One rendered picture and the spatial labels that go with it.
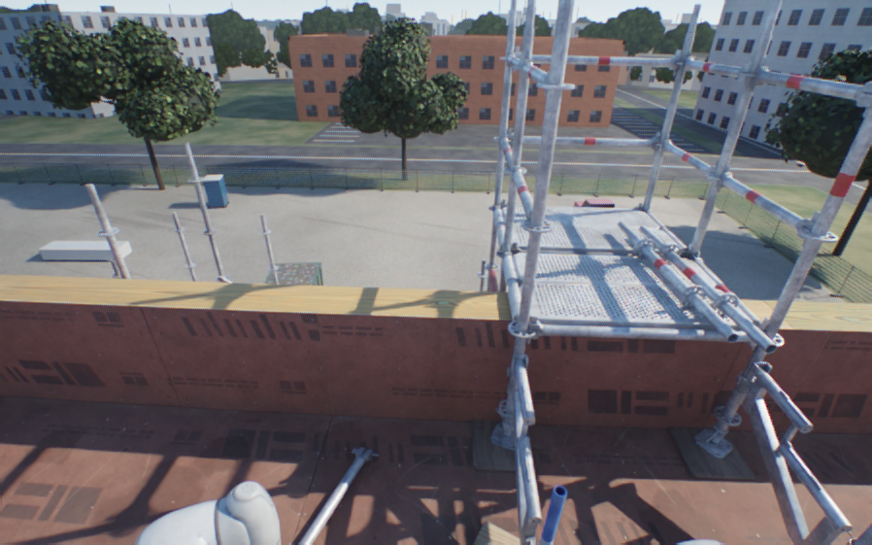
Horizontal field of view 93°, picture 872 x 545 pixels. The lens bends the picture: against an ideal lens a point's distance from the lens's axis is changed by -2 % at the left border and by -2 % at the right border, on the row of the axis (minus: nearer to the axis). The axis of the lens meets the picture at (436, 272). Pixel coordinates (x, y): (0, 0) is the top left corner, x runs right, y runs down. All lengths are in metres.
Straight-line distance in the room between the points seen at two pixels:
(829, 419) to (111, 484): 3.70
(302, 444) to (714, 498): 2.03
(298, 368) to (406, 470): 0.75
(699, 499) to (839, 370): 0.97
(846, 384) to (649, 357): 1.06
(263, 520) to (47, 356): 2.08
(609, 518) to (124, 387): 2.62
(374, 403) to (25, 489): 1.69
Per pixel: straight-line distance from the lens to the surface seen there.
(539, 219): 1.66
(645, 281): 2.46
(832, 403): 3.09
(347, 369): 2.31
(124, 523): 2.55
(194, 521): 1.33
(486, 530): 2.14
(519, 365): 1.98
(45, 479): 2.94
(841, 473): 3.08
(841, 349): 2.82
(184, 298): 2.48
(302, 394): 2.52
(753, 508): 2.65
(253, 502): 1.29
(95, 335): 2.83
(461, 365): 2.21
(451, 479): 2.28
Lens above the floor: 1.89
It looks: 30 degrees down
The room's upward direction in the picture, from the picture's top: 1 degrees clockwise
